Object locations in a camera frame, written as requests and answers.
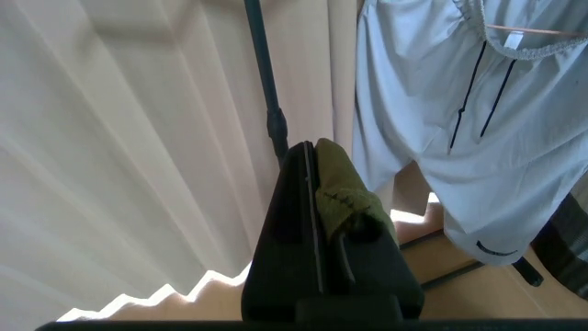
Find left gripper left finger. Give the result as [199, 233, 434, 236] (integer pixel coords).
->
[241, 141, 325, 322]

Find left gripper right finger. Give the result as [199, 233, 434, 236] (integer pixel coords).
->
[323, 215, 426, 321]

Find green garment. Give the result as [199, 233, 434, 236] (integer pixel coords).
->
[314, 137, 399, 245]

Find pale grey shorts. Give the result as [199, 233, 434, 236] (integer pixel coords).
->
[351, 0, 588, 268]

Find black clothes rack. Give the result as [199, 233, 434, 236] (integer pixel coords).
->
[243, 0, 546, 291]

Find pink clothes hanger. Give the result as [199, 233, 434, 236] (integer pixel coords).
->
[484, 22, 588, 39]

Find beige curtain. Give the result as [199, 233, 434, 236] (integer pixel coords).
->
[0, 0, 442, 323]

